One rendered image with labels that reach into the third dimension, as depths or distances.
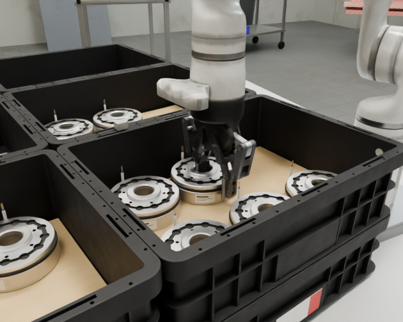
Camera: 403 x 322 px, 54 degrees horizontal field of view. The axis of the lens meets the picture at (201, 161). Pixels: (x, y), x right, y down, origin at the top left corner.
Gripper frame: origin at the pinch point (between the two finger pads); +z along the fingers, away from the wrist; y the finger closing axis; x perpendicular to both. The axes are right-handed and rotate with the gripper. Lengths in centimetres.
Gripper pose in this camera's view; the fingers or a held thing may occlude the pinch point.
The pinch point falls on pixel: (215, 181)
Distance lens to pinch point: 61.0
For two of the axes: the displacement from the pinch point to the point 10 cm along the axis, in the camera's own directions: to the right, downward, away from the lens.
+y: -6.3, -3.6, 6.9
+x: -7.8, 2.8, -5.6
